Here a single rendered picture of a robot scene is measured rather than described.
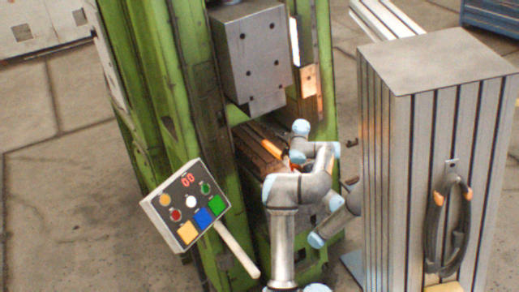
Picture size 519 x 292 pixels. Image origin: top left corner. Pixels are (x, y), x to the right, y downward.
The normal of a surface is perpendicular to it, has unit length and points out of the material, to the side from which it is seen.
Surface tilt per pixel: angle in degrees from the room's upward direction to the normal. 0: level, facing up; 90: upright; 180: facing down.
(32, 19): 90
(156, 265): 0
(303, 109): 90
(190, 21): 90
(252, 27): 90
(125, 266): 0
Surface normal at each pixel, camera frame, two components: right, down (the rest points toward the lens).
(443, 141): 0.14, 0.54
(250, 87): 0.48, 0.44
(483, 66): -0.14, -0.82
